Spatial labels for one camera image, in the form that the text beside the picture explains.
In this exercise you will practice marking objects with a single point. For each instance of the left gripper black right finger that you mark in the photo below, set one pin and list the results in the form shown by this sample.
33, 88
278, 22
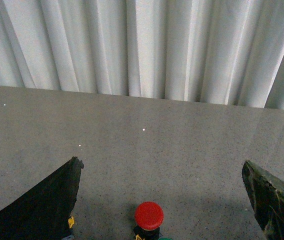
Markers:
266, 195

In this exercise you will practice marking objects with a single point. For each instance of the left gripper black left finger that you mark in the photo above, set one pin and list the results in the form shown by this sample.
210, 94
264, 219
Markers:
44, 211

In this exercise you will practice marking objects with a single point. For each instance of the red mushroom push button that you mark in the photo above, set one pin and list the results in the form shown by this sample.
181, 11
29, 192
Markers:
149, 217

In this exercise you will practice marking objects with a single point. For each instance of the green push button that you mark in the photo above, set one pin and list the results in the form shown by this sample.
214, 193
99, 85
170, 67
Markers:
164, 238

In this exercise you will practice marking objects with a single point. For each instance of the white pleated curtain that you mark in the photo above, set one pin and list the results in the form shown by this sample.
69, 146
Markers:
228, 52

